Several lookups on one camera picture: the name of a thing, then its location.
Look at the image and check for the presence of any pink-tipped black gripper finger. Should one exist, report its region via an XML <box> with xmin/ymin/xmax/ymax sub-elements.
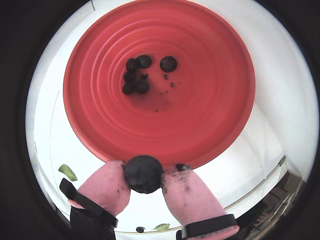
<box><xmin>59</xmin><ymin>159</ymin><xmax>131</xmax><ymax>240</ymax></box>
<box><xmin>161</xmin><ymin>163</ymin><xmax>245</xmax><ymax>240</ymax></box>

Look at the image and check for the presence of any red collapsible silicone cup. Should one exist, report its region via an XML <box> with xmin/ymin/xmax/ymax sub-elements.
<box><xmin>62</xmin><ymin>0</ymin><xmax>256</xmax><ymax>170</ymax></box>

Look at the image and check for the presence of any thin wooden rod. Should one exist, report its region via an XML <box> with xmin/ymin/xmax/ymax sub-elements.
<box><xmin>49</xmin><ymin>156</ymin><xmax>287</xmax><ymax>235</ymax></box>

